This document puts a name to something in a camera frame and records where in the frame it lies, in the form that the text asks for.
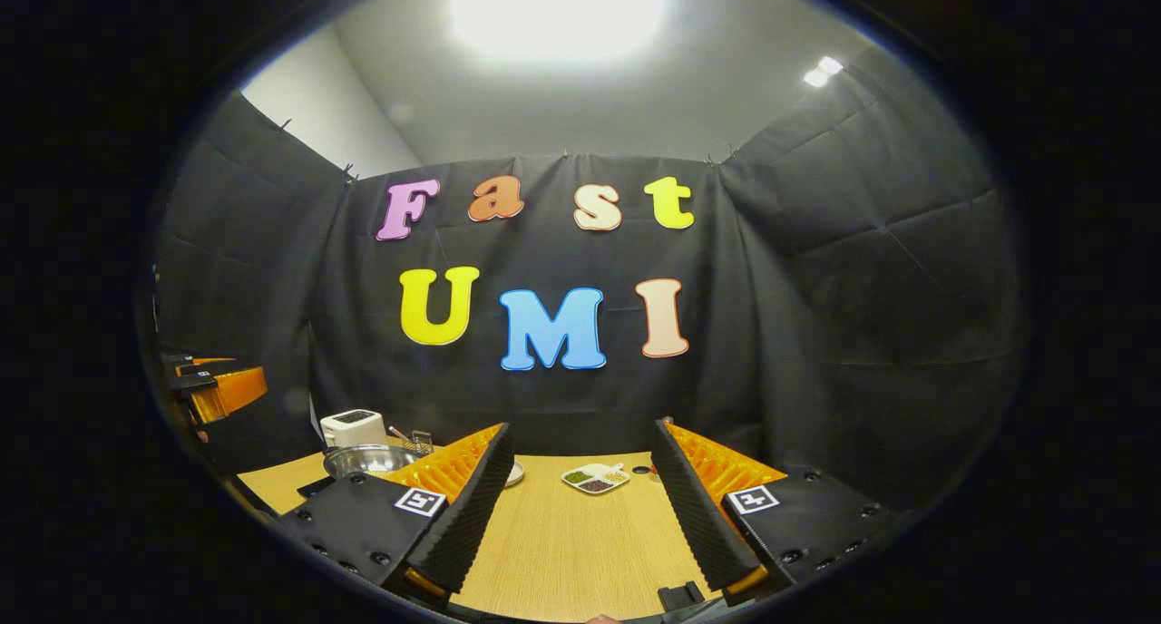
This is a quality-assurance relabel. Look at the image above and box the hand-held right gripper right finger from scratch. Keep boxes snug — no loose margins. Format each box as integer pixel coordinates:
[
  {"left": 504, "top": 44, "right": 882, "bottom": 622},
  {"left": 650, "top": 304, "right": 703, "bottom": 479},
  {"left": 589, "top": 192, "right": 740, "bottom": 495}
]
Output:
[{"left": 649, "top": 419, "right": 908, "bottom": 607}]

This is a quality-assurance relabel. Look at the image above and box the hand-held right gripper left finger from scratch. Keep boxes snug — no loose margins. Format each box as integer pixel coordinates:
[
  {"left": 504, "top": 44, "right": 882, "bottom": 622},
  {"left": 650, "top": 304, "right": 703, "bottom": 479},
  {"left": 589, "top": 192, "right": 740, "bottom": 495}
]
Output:
[{"left": 272, "top": 422, "right": 515, "bottom": 604}]

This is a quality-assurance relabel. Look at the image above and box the steel pot with black handles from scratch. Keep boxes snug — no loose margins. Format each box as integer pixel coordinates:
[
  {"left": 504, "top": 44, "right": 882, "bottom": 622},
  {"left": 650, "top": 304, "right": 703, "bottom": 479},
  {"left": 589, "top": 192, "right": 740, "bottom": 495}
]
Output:
[{"left": 323, "top": 444, "right": 427, "bottom": 480}]

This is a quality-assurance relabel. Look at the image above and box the clear water bottle red label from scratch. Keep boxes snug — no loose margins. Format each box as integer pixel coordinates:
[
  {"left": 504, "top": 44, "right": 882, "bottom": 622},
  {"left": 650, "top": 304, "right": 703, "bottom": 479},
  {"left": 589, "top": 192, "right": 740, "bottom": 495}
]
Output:
[{"left": 648, "top": 415, "right": 677, "bottom": 482}]

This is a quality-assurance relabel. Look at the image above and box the white divided plate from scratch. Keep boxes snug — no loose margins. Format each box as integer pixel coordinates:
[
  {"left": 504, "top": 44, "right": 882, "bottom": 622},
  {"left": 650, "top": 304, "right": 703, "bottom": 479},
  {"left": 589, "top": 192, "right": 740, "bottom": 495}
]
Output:
[{"left": 561, "top": 463, "right": 630, "bottom": 495}]

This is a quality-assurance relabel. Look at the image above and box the white toaster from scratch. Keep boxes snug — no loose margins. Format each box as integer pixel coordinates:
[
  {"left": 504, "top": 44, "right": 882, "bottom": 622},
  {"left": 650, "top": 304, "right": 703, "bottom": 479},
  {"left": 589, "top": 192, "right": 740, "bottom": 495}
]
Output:
[{"left": 319, "top": 409, "right": 388, "bottom": 450}]

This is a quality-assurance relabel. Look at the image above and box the black backdrop cloth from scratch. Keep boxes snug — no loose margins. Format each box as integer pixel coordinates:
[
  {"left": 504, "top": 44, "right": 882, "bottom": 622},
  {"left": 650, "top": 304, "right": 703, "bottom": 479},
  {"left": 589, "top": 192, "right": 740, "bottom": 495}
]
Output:
[{"left": 150, "top": 48, "right": 1030, "bottom": 516}]

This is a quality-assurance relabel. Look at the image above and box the large ceiling light panel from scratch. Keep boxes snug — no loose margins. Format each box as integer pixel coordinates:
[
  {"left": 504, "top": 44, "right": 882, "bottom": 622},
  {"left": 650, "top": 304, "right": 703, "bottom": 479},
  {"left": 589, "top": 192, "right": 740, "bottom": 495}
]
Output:
[{"left": 449, "top": 0, "right": 668, "bottom": 61}]

